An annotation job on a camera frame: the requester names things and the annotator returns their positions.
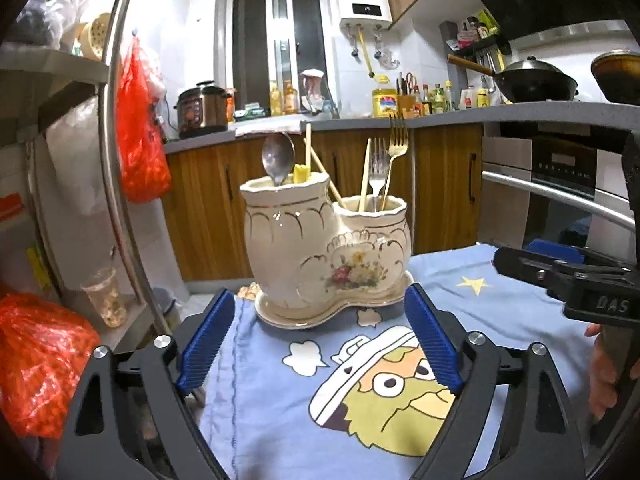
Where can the green sauce bottle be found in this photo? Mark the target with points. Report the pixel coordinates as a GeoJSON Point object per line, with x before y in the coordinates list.
{"type": "Point", "coordinates": [438, 100]}

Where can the slim sauce bottle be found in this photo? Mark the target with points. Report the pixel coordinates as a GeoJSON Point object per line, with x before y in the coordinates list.
{"type": "Point", "coordinates": [448, 95]}

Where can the grey kitchen countertop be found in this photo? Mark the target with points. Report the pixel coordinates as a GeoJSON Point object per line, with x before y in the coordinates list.
{"type": "Point", "coordinates": [450, 120]}

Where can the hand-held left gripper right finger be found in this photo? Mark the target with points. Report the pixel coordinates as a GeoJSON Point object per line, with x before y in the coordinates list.
{"type": "Point", "coordinates": [432, 340]}

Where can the green packet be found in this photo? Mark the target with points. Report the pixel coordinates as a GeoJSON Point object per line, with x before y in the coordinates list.
{"type": "Point", "coordinates": [250, 110]}

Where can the small yellow bottle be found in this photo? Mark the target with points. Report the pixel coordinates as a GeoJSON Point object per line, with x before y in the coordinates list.
{"type": "Point", "coordinates": [275, 100]}

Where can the kitchen window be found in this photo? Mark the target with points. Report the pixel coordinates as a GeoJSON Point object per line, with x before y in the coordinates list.
{"type": "Point", "coordinates": [250, 45]}

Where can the metal spoon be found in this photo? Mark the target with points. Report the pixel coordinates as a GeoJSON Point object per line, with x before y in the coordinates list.
{"type": "Point", "coordinates": [277, 157]}

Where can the blue cartoon printed cloth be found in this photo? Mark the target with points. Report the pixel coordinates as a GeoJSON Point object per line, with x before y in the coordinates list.
{"type": "Point", "coordinates": [280, 400]}

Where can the white plastic bag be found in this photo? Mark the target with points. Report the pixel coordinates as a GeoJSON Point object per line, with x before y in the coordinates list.
{"type": "Point", "coordinates": [75, 170]}

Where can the silver fork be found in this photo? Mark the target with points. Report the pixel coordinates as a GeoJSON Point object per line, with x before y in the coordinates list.
{"type": "Point", "coordinates": [378, 165]}

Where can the cream perforated basket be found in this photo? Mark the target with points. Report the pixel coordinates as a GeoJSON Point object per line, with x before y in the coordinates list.
{"type": "Point", "coordinates": [95, 35]}

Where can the pink white pitcher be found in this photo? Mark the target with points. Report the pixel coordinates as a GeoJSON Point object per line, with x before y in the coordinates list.
{"type": "Point", "coordinates": [314, 90]}

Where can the person's right hand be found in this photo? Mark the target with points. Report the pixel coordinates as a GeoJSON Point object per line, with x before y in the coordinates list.
{"type": "Point", "coordinates": [600, 375]}

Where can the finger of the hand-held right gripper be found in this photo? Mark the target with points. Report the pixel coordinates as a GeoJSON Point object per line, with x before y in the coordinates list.
{"type": "Point", "coordinates": [520, 265]}
{"type": "Point", "coordinates": [555, 250]}

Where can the orange bottle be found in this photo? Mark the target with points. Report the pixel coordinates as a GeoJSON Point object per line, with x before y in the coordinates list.
{"type": "Point", "coordinates": [289, 97]}

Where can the clear plastic cup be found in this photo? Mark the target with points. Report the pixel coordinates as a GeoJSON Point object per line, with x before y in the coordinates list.
{"type": "Point", "coordinates": [107, 300]}

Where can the wall spice shelf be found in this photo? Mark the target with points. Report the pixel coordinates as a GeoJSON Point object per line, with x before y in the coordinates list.
{"type": "Point", "coordinates": [475, 32]}

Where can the gold fork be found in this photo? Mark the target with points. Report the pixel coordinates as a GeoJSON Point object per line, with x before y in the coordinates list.
{"type": "Point", "coordinates": [398, 135]}

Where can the yellow oil bottle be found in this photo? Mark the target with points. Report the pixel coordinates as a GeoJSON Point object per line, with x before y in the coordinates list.
{"type": "Point", "coordinates": [385, 105]}

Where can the steel range hood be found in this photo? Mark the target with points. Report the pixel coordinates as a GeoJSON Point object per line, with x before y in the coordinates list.
{"type": "Point", "coordinates": [575, 30]}

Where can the brown rice cooker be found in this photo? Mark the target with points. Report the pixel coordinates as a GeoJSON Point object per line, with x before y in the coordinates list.
{"type": "Point", "coordinates": [200, 110]}

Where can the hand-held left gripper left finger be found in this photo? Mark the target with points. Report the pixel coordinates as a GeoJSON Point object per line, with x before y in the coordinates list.
{"type": "Point", "coordinates": [205, 345]}

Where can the white jug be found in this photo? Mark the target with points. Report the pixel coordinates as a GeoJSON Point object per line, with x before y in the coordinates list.
{"type": "Point", "coordinates": [467, 97]}

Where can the dark sauce bottle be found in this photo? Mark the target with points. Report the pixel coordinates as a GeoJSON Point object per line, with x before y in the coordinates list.
{"type": "Point", "coordinates": [426, 102]}

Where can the cream floral ceramic utensil holder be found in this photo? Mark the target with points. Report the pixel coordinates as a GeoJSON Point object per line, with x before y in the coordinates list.
{"type": "Point", "coordinates": [285, 250]}

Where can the wooden chopstick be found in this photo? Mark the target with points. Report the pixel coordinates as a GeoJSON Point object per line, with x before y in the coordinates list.
{"type": "Point", "coordinates": [365, 175]}
{"type": "Point", "coordinates": [325, 177]}
{"type": "Point", "coordinates": [308, 142]}

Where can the brown cooking pot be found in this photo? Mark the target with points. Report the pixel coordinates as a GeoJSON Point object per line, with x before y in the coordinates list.
{"type": "Point", "coordinates": [617, 75]}

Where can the metal storage rack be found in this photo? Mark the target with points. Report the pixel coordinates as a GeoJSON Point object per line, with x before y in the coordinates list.
{"type": "Point", "coordinates": [103, 125]}

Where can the red plastic bag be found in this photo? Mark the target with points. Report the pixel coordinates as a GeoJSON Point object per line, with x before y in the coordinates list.
{"type": "Point", "coordinates": [140, 150]}
{"type": "Point", "coordinates": [40, 360]}

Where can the built-in oven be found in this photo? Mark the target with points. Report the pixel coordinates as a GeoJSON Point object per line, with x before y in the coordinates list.
{"type": "Point", "coordinates": [565, 170]}

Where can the knife block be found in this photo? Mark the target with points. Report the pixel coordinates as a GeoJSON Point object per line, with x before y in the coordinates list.
{"type": "Point", "coordinates": [406, 105]}

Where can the yellow plastic utensil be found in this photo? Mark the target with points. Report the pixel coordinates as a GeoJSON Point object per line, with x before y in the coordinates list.
{"type": "Point", "coordinates": [301, 174]}

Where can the wooden base cabinet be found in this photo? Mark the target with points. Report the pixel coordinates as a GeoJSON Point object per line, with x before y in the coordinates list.
{"type": "Point", "coordinates": [200, 210]}

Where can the black wok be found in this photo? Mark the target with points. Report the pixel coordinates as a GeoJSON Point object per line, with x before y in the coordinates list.
{"type": "Point", "coordinates": [535, 82]}

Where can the yellow condiment bottle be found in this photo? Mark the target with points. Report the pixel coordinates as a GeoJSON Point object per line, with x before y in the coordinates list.
{"type": "Point", "coordinates": [481, 97]}

